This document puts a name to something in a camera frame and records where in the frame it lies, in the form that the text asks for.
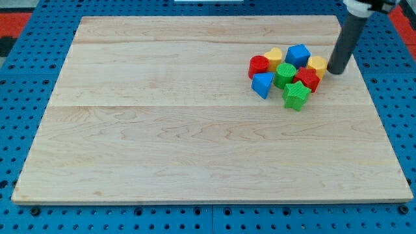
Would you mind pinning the green star block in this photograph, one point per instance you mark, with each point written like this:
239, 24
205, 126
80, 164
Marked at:
295, 95

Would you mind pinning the blue cube block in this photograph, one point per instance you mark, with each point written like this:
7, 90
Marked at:
298, 55

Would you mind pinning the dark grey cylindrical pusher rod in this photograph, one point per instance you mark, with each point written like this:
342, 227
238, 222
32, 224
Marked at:
346, 43

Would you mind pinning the red cylinder block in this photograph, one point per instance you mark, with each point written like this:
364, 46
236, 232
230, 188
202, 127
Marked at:
258, 64

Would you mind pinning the yellow hexagon block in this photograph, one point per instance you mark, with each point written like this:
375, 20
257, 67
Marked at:
319, 64

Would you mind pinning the blue perforated table base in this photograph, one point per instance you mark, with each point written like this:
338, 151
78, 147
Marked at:
31, 69

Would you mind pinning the green cylinder block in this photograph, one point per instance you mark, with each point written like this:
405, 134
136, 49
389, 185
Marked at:
285, 73

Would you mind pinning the light wooden board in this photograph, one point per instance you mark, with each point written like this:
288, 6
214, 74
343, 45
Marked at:
160, 110

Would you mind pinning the yellow heart block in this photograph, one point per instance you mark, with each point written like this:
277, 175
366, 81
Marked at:
274, 57

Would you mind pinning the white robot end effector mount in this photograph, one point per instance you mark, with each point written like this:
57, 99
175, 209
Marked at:
365, 8

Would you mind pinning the red star block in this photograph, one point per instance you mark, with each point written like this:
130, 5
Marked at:
308, 77

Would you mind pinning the blue triangle block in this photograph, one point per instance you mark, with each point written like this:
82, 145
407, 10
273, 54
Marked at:
261, 83

